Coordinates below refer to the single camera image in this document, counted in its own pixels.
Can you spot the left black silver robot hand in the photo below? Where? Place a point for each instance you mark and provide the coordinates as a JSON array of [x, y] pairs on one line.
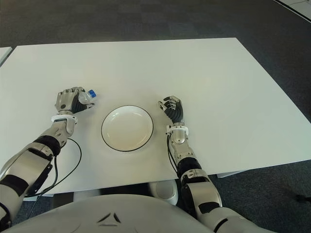
[[65, 102]]

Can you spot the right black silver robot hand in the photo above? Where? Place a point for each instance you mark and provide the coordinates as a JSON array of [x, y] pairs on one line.
[[175, 112]]

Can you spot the clear blue-capped water bottle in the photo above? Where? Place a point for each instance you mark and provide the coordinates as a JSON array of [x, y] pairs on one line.
[[87, 96]]

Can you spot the right silver black robot arm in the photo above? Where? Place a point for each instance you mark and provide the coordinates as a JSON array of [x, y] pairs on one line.
[[179, 139]]

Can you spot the left silver black robot arm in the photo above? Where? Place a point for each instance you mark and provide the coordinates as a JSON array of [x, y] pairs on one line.
[[31, 160]]

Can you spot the white black-rimmed plate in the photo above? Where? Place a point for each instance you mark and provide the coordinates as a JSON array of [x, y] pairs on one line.
[[126, 128]]

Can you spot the neighbouring white table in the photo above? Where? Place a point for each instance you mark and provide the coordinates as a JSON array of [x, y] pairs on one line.
[[3, 54]]

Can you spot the white robot lower body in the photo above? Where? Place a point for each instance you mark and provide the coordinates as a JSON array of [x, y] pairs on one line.
[[165, 191]]

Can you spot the grey robot torso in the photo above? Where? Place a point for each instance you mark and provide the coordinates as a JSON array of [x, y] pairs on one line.
[[136, 214]]

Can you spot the right white wrist bracket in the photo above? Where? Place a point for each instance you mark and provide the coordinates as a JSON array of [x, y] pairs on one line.
[[179, 128]]

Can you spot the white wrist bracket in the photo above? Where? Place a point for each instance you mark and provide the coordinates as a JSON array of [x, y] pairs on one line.
[[179, 128], [63, 118]]

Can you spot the left white wrist bracket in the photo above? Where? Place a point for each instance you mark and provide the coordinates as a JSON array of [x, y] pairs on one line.
[[63, 118]]

